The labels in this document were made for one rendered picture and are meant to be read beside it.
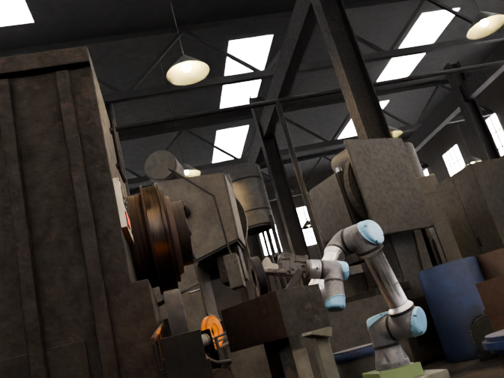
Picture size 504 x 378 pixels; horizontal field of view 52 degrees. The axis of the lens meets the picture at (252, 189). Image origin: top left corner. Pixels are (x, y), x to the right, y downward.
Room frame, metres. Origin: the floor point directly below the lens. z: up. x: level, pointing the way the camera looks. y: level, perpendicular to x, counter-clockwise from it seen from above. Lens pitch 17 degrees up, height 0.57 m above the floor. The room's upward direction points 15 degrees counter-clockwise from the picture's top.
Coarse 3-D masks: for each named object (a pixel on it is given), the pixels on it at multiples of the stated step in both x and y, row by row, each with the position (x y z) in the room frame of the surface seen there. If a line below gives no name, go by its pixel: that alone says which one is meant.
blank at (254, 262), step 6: (252, 258) 1.92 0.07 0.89; (258, 258) 1.91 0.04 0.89; (252, 264) 1.91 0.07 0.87; (258, 264) 1.89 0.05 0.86; (252, 270) 1.96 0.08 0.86; (258, 270) 1.88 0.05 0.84; (264, 270) 1.89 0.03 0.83; (252, 276) 1.98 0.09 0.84; (258, 276) 1.88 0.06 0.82; (264, 276) 1.88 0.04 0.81; (252, 282) 2.02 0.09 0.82; (258, 282) 1.89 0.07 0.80; (264, 282) 1.89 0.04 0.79; (258, 288) 1.92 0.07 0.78; (264, 288) 1.90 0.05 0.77; (258, 294) 1.96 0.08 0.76; (264, 294) 1.93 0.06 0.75
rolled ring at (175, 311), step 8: (168, 296) 1.00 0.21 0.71; (176, 296) 1.00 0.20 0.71; (168, 304) 0.99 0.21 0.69; (176, 304) 0.99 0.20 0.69; (168, 312) 0.98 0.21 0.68; (176, 312) 0.98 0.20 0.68; (184, 312) 0.98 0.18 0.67; (176, 320) 0.97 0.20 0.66; (184, 320) 0.97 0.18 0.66; (176, 328) 0.97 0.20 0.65; (184, 328) 0.97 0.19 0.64
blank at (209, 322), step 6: (204, 318) 2.57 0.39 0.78; (210, 318) 2.57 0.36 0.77; (216, 318) 2.62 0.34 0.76; (204, 324) 2.53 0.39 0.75; (210, 324) 2.55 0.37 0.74; (216, 324) 2.61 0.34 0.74; (210, 330) 2.54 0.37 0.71; (216, 330) 2.62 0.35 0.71; (222, 330) 2.65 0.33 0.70; (222, 336) 2.63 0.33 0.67; (222, 342) 2.62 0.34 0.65
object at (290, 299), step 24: (288, 288) 1.58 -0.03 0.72; (312, 288) 1.66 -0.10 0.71; (240, 312) 1.65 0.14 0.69; (264, 312) 1.58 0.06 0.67; (288, 312) 1.56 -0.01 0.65; (312, 312) 1.63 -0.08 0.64; (240, 336) 1.67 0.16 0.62; (264, 336) 1.60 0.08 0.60; (288, 336) 1.54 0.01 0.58; (288, 360) 1.70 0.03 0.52
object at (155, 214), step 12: (144, 192) 1.96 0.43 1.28; (156, 192) 1.96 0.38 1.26; (156, 204) 1.92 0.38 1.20; (156, 216) 1.91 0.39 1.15; (156, 228) 1.90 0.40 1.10; (156, 240) 1.91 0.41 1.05; (168, 240) 1.91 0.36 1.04; (156, 252) 1.92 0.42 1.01; (168, 252) 1.94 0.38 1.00; (168, 264) 1.96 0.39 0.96; (168, 276) 2.01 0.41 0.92; (168, 288) 2.09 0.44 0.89
